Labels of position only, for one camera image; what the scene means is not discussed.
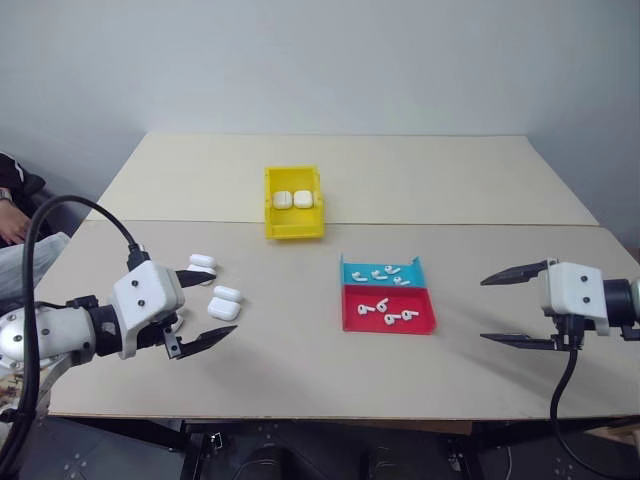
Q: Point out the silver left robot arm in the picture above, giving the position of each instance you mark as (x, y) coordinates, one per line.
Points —
(45, 335)

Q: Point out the silver wristwatch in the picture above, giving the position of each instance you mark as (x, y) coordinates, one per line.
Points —
(4, 195)

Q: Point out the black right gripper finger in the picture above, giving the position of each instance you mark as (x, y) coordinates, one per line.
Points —
(520, 274)
(525, 342)

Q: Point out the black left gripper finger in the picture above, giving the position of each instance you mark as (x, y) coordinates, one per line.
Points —
(192, 276)
(207, 341)

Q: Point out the blue plastic tray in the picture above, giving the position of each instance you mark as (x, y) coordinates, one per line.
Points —
(346, 267)

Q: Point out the yellow plastic bin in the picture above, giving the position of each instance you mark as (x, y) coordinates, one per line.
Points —
(295, 231)

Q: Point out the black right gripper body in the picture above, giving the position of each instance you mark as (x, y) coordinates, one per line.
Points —
(570, 332)

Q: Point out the bystander grey trouser leg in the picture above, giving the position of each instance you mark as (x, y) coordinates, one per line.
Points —
(15, 270)

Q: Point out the white earbud case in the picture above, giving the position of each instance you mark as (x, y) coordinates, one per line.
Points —
(222, 309)
(281, 200)
(202, 260)
(303, 199)

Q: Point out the bystander bare hand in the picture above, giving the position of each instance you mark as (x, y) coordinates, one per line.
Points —
(12, 225)

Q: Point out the black metal table frame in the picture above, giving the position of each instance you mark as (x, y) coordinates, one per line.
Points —
(150, 440)

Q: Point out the bystander black jacket sleeve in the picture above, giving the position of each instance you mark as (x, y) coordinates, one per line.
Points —
(15, 175)

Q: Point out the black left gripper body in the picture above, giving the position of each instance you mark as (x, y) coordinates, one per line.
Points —
(155, 337)

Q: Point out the red plastic tray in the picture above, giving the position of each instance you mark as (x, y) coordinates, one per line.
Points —
(420, 316)

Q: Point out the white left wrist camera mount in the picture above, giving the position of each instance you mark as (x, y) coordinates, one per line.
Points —
(145, 292)

